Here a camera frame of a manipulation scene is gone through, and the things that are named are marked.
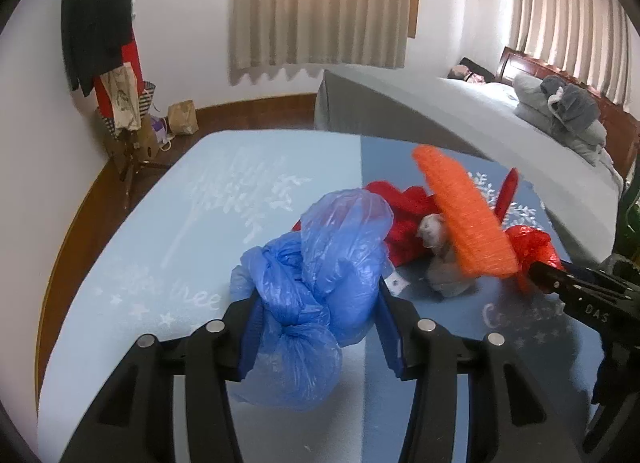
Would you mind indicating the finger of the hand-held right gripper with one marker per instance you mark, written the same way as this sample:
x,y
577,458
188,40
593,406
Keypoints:
x,y
605,277
550,280

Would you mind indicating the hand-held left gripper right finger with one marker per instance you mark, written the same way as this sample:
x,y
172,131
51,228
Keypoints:
x,y
392,338

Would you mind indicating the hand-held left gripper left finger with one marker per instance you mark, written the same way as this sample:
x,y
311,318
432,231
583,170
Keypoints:
x,y
246,353

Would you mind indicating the white tissue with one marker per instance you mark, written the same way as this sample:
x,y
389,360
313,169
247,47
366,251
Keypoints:
x,y
450,278

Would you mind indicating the blue plastic bag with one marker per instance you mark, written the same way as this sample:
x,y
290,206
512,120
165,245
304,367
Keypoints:
x,y
320,268

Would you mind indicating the orange foam net sleeve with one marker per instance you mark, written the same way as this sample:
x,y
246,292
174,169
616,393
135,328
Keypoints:
x,y
465,213

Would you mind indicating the red cloth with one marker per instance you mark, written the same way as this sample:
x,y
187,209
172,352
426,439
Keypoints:
x,y
405,228

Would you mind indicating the blue printed tablecloth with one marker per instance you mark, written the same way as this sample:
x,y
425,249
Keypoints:
x,y
175,243

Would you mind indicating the red wooden headboard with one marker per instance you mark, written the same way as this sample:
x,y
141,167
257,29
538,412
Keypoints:
x,y
620,128

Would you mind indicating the dark grey garment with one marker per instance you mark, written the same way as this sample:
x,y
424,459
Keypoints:
x,y
575,105

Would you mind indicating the folded grey quilt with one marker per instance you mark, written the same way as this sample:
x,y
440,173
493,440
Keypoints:
x,y
530,105

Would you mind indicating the bed with grey sheet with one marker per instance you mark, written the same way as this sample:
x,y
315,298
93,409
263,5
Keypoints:
x,y
425,113

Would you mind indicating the wooden coat rack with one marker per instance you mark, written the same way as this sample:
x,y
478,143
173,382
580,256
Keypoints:
x,y
131,168

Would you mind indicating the pinkish bundle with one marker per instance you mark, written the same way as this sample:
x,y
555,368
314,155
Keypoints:
x,y
462,75

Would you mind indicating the black cushion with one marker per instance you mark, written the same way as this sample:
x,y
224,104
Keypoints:
x,y
480,65

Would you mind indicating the brown cardboard box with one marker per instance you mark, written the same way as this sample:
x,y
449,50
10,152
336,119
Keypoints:
x,y
145,148

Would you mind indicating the brown paper bag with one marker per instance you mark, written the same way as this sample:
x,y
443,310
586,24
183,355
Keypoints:
x,y
182,118

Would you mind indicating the striped bag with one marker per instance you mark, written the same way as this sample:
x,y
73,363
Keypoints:
x,y
147,98

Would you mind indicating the beige printed tote bag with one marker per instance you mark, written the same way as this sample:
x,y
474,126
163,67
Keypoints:
x,y
120,98

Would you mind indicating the red garment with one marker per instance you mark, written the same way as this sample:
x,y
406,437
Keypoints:
x,y
131,50

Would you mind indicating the wide beige curtain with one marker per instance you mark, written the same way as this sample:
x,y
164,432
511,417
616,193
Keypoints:
x,y
320,3

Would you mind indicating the black coat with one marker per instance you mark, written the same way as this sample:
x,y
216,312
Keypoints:
x,y
95,18

